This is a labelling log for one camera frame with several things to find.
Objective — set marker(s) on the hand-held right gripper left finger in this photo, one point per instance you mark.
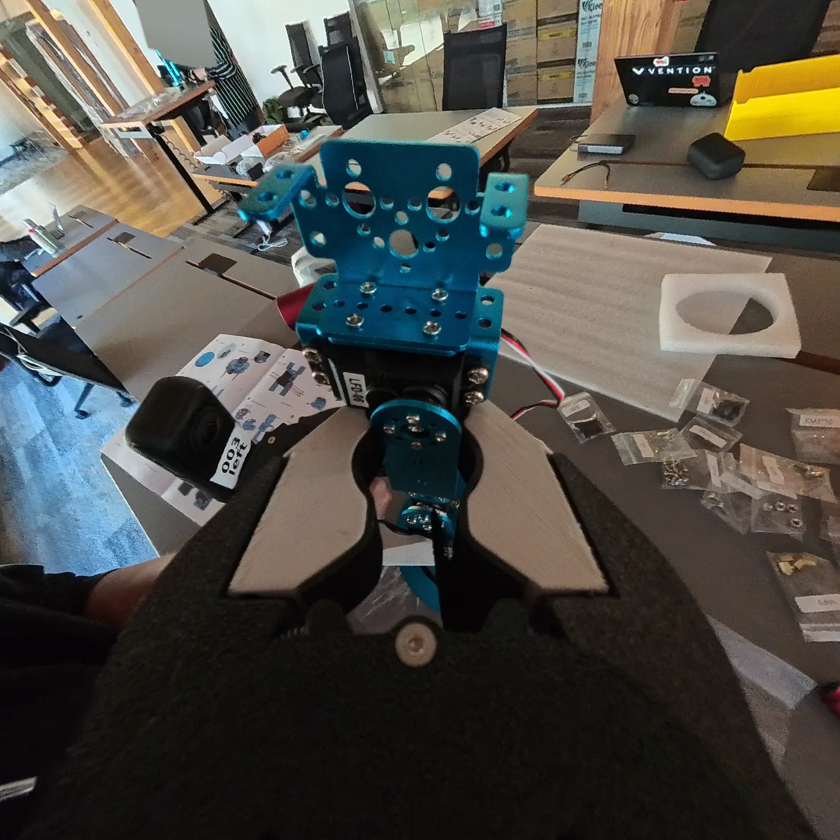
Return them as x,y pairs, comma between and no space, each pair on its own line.
308,518

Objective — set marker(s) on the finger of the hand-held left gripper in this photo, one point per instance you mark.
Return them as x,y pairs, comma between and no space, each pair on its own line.
407,554

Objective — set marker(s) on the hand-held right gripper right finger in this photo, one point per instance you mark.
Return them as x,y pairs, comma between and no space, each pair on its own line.
531,518

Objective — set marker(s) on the blue toy robot arm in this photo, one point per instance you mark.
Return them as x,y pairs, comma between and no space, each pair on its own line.
394,308

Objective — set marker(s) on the person's left forearm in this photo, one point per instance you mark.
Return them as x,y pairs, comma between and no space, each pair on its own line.
118,590

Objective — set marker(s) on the dark grey desk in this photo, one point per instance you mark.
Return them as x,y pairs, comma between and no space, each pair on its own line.
656,577

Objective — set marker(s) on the cluttered wooden desk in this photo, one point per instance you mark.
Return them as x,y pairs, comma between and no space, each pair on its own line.
216,174

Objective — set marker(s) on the grey desk with orange edge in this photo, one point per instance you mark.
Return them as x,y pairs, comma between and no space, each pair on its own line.
656,177
394,128

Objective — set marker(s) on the assembly instruction manual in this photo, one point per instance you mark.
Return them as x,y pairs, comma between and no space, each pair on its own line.
262,380

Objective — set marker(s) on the pile of small parts bags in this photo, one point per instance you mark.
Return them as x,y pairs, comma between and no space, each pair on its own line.
656,446

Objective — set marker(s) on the dark red metal bottle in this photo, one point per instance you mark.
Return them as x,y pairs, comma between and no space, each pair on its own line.
292,308

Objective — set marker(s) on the crumpled white cloth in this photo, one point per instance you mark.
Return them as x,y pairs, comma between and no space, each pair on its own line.
308,269

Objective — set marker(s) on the white foam sheet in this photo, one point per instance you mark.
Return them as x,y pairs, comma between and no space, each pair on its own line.
590,295

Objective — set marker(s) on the person's black clothing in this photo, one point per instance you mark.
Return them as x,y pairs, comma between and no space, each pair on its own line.
39,689

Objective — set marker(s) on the black office chair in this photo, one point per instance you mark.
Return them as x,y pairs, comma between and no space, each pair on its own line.
344,85
476,65
298,72

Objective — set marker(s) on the black flat box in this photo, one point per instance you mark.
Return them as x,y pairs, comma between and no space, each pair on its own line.
604,143

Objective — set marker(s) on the printed paper leaflet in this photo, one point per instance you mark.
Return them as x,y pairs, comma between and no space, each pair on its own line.
476,124

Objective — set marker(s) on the black rounded pouch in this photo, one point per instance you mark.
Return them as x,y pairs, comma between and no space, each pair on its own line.
715,157

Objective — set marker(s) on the black laptop with stickers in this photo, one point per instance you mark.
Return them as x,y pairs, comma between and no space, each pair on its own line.
663,79

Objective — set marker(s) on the stack of cardboard boxes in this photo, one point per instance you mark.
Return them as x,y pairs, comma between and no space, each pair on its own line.
551,59

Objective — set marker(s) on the yellow storage box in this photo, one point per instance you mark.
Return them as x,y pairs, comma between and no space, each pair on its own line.
781,111

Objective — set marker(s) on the white foam frame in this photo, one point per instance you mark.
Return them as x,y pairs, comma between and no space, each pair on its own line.
676,328

